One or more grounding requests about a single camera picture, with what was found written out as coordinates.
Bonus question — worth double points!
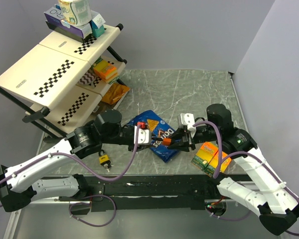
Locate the beige checkered shelf rack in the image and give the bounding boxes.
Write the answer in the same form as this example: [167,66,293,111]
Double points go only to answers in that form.
[0,24,127,139]

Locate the left yellow sponge pack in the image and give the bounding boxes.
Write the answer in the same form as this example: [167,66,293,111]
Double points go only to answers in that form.
[191,142,218,175]

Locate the orange snack bag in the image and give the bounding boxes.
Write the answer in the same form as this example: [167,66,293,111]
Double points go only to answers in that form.
[101,83,130,105]

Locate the orange padlock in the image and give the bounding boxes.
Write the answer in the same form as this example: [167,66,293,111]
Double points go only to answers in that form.
[161,138,172,146]

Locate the teal small box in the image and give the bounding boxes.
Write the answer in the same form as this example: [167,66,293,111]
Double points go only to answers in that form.
[90,12,106,38]

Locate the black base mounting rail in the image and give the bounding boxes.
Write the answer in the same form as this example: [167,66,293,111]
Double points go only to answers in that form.
[41,173,242,212]

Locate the yellow sponge pack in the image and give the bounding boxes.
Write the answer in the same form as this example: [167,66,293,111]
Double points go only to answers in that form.
[204,149,233,177]
[191,142,218,175]

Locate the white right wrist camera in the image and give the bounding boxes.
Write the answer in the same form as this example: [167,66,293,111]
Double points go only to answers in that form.
[177,113,196,131]

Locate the yellow padlock keys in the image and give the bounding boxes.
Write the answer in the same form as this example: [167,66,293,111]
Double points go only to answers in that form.
[103,163,112,172]

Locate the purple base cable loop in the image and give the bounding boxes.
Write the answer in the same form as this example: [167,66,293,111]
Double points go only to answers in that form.
[69,193,118,227]

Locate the purple zigzag cloth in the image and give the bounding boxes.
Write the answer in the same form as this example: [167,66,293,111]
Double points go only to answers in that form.
[78,69,96,86]

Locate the orange sponge pack on shelf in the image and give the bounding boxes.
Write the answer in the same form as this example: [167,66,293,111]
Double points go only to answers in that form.
[92,60,118,84]

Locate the blue Doritos chip bag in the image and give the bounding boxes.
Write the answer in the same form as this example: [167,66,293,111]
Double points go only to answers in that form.
[127,110,180,163]

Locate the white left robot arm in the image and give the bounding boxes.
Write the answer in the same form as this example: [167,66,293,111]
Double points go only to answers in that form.
[0,110,155,212]

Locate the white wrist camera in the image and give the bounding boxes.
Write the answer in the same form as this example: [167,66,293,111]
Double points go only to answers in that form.
[177,113,196,131]
[134,121,152,145]

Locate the purple tissue box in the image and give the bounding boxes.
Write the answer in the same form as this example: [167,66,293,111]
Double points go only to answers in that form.
[44,7,92,39]

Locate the right yellow sponge pack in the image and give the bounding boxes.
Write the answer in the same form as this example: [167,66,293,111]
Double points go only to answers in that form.
[204,149,233,177]

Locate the yellow padlock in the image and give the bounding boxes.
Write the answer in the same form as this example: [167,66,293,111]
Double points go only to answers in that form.
[98,149,110,165]

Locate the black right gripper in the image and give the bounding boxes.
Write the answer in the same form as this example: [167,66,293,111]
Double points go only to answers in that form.
[166,124,220,152]

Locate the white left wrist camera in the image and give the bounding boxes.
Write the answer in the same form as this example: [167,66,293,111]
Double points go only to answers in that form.
[134,121,152,145]

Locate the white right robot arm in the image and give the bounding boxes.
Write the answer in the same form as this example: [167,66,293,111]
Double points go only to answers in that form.
[163,104,299,236]

